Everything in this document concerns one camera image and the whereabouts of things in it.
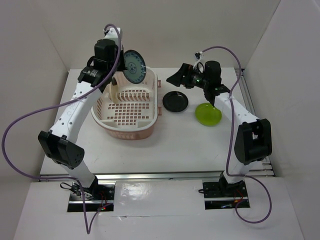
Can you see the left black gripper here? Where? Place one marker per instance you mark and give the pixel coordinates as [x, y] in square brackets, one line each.
[122, 67]

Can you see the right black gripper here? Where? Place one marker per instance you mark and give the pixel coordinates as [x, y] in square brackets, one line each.
[177, 79]

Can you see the cream plate with black patch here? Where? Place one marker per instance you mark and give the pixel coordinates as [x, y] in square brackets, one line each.
[117, 81]

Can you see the blue floral patterned plate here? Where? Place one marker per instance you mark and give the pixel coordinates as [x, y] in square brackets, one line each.
[135, 67]

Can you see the black glossy plate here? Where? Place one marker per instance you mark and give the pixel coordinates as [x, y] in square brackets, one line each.
[175, 101]

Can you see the lime green plate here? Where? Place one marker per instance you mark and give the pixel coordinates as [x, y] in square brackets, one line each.
[207, 115]

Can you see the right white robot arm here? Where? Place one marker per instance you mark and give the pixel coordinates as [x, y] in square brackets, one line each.
[251, 136]

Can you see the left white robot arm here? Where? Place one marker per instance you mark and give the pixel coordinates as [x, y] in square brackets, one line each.
[59, 143]

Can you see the white plastic dish rack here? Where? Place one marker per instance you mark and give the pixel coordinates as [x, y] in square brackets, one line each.
[135, 115]

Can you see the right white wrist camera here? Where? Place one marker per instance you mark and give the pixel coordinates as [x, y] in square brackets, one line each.
[198, 56]

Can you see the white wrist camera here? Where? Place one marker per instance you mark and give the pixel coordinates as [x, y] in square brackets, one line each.
[198, 56]
[115, 34]

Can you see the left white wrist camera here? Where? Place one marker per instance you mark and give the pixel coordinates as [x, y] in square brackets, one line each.
[115, 34]

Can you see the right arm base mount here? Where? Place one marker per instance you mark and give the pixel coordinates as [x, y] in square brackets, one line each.
[220, 195]

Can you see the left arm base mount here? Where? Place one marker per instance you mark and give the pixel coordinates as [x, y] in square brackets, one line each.
[103, 200]

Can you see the front aluminium rail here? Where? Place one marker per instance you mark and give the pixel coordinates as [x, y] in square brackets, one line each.
[170, 175]

